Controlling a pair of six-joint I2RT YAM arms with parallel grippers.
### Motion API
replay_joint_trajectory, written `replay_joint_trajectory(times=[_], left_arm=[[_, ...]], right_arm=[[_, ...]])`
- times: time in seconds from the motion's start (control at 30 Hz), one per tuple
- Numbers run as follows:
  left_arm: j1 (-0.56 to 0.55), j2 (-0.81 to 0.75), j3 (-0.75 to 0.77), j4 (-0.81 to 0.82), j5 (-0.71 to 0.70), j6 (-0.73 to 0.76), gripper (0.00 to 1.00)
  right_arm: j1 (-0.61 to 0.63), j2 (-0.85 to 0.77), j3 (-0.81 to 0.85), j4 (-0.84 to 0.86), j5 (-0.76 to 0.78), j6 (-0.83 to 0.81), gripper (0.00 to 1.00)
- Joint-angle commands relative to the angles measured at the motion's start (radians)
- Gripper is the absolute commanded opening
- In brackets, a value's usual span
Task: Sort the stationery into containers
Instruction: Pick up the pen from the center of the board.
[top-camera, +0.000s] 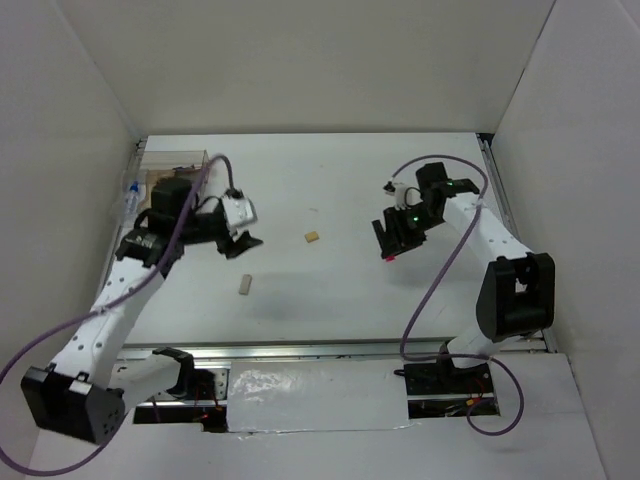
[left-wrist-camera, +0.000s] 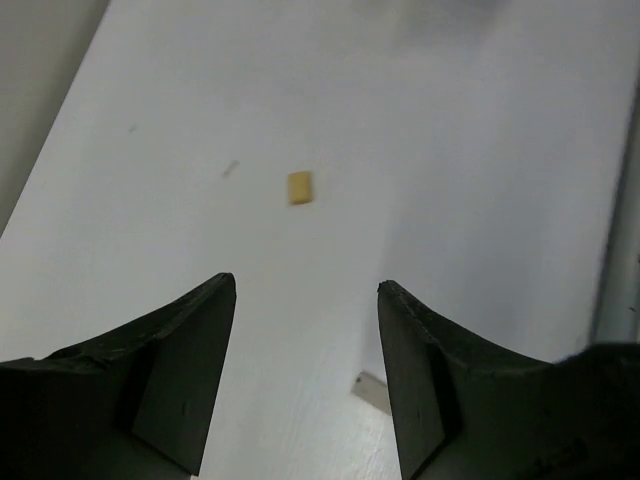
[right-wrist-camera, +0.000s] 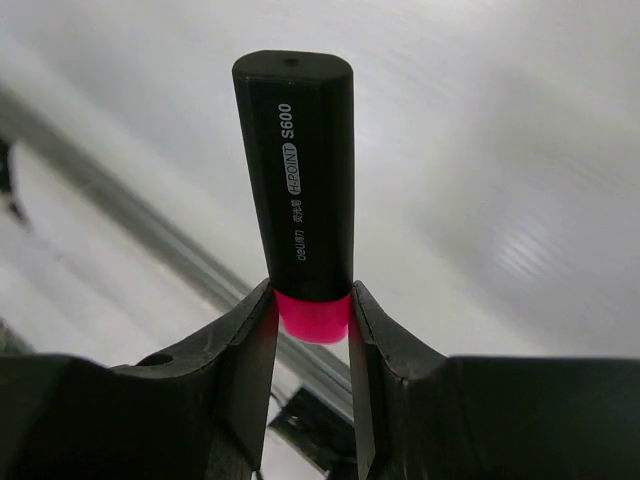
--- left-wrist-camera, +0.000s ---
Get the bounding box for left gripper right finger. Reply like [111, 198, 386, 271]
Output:
[378, 281, 639, 479]

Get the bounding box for beige rectangular eraser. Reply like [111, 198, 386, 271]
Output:
[351, 371, 391, 415]

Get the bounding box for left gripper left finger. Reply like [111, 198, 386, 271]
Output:
[1, 273, 236, 479]

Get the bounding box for metal table rail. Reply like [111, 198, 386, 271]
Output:
[589, 74, 640, 346]

